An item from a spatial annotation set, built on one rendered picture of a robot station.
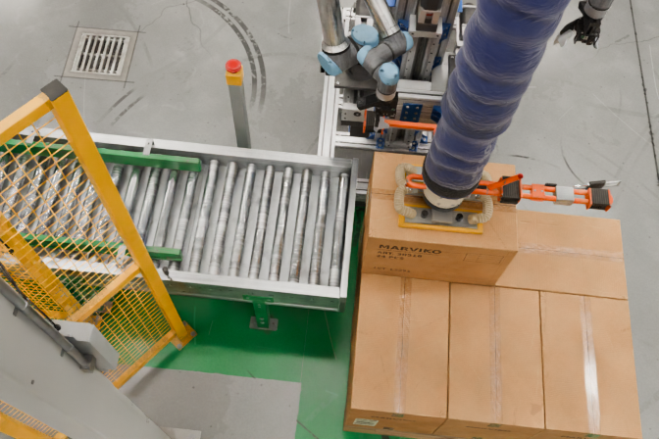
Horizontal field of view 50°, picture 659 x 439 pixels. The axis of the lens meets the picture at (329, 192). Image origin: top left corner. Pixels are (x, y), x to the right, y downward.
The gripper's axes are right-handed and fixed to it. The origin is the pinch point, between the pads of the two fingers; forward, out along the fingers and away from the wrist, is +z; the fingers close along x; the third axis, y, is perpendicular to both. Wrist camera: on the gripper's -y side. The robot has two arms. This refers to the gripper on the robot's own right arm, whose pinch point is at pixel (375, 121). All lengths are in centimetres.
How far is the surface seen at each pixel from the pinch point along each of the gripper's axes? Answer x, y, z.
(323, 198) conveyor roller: -10, -19, 53
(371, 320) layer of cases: -68, 6, 53
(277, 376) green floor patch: -83, -35, 107
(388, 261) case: -46, 11, 36
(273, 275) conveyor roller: -51, -38, 53
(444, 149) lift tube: -33, 22, -37
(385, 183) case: -21.1, 6.6, 13.5
